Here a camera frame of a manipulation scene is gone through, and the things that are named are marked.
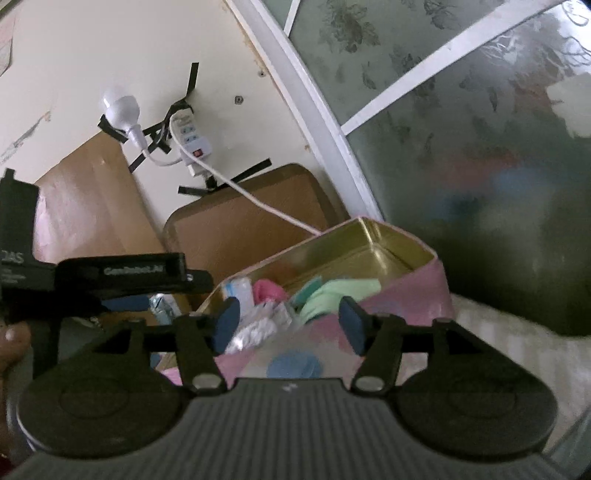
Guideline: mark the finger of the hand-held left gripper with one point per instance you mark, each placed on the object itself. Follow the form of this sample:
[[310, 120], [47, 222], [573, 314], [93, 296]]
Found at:
[[127, 304], [201, 281]]

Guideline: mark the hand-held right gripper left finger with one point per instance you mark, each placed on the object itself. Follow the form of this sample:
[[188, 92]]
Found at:
[[226, 325]]

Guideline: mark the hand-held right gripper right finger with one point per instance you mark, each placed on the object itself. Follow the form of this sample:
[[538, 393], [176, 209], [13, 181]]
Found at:
[[355, 325]]

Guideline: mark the white blue tissue pack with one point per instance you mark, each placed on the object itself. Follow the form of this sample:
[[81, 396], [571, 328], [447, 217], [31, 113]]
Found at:
[[238, 293]]

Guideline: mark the light green cloth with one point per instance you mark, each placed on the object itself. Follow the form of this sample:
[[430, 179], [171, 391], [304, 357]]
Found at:
[[341, 293]]

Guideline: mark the pink soft object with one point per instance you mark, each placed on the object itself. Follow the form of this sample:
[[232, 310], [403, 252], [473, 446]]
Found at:
[[268, 291]]

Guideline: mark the pink tin box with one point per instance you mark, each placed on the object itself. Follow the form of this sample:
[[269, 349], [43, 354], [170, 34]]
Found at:
[[401, 295]]

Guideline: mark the person's left hand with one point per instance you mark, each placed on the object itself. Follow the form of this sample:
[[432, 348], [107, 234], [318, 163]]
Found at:
[[16, 341]]

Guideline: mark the green silver carton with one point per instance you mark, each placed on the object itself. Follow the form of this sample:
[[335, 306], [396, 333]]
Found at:
[[165, 308]]

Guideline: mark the small brown board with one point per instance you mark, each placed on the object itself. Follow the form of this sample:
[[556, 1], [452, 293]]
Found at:
[[240, 230]]

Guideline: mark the large brown cardboard sheet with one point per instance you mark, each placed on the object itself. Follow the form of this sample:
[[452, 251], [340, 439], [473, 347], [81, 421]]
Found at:
[[92, 207]]

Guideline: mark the black tape strip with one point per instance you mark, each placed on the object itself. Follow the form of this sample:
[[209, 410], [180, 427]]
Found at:
[[143, 157], [112, 129], [193, 78], [253, 168], [196, 190]]

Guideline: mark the white light bulb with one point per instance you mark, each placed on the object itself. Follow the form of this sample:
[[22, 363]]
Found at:
[[121, 110]]

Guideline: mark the frosted floral window glass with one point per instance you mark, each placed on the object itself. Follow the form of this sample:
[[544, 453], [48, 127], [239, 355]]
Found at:
[[461, 138]]

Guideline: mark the white window frame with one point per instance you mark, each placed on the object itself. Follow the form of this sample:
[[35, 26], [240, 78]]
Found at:
[[314, 101]]

